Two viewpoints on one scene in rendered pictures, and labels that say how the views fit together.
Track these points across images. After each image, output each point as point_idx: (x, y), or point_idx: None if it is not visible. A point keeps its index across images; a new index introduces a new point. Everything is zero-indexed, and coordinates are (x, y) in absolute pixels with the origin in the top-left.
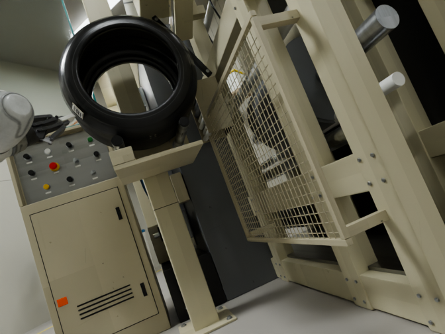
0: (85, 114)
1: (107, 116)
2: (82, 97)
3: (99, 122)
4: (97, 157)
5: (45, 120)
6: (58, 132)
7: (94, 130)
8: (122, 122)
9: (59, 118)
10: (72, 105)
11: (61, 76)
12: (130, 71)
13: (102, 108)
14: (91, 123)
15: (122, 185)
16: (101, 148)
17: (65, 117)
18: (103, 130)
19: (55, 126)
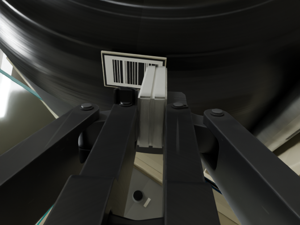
0: (167, 66)
1: (244, 18)
2: (118, 18)
3: (230, 55)
4: (141, 200)
5: (93, 147)
6: (285, 166)
7: (213, 108)
8: (299, 2)
9: (140, 95)
10: (105, 65)
11: (3, 21)
12: None
13: (207, 2)
14: (200, 85)
15: (218, 216)
16: (137, 182)
17: (153, 83)
18: (253, 80)
19: (197, 145)
